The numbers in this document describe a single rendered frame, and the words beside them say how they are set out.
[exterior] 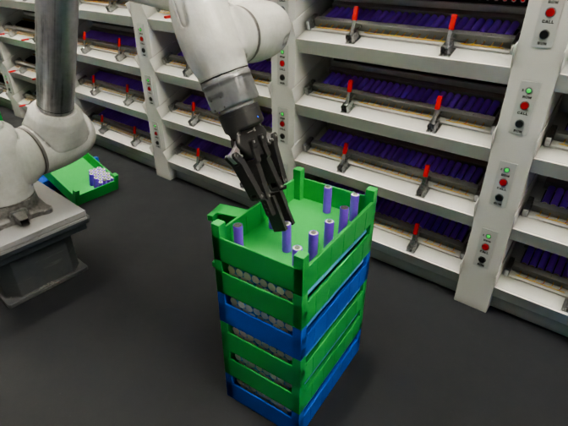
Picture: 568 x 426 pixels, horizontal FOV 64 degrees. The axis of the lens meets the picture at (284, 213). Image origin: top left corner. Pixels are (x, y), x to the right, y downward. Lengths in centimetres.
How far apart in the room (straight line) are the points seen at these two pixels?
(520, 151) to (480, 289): 42
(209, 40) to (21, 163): 83
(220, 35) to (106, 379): 86
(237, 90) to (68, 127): 80
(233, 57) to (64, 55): 69
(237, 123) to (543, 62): 69
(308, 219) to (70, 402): 70
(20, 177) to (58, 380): 57
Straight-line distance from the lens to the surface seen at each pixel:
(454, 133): 127
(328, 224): 85
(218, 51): 77
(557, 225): 132
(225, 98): 78
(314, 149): 154
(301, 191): 105
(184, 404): 116
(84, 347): 135
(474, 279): 141
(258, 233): 93
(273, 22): 90
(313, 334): 90
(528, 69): 117
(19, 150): 146
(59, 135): 149
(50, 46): 137
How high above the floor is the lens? 91
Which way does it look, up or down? 31 degrees down
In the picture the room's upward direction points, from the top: straight up
